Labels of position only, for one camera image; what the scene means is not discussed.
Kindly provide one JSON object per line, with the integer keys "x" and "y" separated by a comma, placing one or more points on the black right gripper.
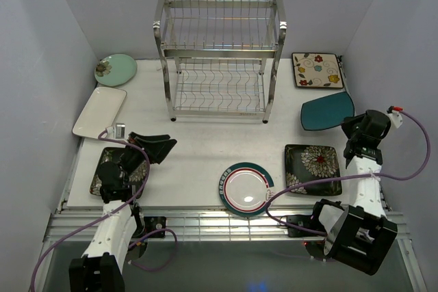
{"x": 348, "y": 122}

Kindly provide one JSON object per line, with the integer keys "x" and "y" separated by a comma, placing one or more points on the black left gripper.
{"x": 157, "y": 150}

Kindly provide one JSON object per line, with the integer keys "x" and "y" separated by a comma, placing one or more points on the teal square plate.
{"x": 326, "y": 112}

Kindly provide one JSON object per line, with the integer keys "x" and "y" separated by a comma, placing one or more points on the black floral plate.
{"x": 111, "y": 181}
{"x": 304, "y": 163}

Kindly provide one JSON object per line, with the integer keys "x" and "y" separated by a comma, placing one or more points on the round white teal-rimmed plate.
{"x": 245, "y": 188}

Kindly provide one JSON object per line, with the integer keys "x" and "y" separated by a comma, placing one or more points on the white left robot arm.
{"x": 100, "y": 268}

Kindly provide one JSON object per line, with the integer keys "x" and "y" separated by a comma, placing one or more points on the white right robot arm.
{"x": 359, "y": 234}

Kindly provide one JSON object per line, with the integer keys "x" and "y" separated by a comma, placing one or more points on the stainless steel dish rack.
{"x": 220, "y": 57}

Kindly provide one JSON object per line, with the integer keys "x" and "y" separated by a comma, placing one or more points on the white rectangular plate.
{"x": 99, "y": 112}

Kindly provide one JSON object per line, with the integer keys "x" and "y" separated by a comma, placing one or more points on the mint green round plate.
{"x": 115, "y": 70}

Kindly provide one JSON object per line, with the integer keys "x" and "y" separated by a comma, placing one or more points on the cream floral square plate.
{"x": 317, "y": 71}

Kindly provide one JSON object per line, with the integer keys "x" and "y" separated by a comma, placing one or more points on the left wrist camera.
{"x": 116, "y": 131}

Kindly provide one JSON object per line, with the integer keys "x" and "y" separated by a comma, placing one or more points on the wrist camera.
{"x": 395, "y": 116}
{"x": 116, "y": 131}

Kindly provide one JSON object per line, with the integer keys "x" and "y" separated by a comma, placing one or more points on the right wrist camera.
{"x": 395, "y": 116}

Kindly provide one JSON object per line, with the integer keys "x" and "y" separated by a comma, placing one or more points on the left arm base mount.
{"x": 146, "y": 224}

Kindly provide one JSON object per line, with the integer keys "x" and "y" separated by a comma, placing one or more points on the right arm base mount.
{"x": 305, "y": 223}

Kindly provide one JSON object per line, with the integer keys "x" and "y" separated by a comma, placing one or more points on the aluminium table edge rail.
{"x": 198, "y": 226}

